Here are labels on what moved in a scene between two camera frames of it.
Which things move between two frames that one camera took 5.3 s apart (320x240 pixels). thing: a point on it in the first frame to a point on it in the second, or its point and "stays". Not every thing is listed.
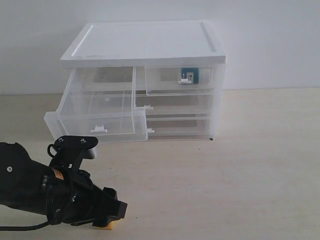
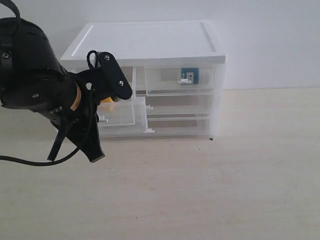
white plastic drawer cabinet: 130,80 stays
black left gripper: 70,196 to 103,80
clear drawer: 179,80 stays
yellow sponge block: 109,227 to 107,99
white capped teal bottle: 189,75 stays
